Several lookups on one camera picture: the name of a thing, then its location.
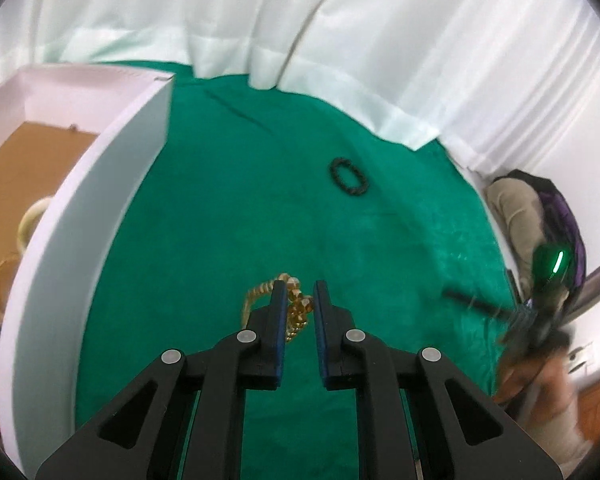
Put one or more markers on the green table cloth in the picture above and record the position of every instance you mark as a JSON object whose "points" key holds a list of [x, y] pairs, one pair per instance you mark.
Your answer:
{"points": [[260, 200]]}

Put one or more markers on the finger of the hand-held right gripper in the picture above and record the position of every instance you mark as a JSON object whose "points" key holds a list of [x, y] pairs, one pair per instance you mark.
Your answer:
{"points": [[472, 302]]}

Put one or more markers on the white backdrop curtain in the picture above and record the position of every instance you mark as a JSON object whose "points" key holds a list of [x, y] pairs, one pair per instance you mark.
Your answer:
{"points": [[360, 25]]}

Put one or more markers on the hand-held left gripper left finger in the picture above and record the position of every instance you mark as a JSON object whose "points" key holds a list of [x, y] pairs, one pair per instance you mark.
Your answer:
{"points": [[280, 330]]}

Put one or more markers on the white cardboard box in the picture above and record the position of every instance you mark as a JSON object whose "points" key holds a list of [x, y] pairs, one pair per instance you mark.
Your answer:
{"points": [[80, 240]]}

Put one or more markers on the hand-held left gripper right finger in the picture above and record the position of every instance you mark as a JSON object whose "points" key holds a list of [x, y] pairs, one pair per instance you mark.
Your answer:
{"points": [[321, 330]]}

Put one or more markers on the person's right forearm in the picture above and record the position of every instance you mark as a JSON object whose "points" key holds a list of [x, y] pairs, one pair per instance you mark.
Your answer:
{"points": [[545, 385]]}

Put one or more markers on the pale jade bangle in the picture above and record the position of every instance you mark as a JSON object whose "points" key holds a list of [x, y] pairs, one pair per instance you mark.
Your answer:
{"points": [[26, 220]]}

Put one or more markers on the dark purple backpack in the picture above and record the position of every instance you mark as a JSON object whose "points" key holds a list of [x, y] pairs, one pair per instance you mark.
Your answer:
{"points": [[570, 220]]}

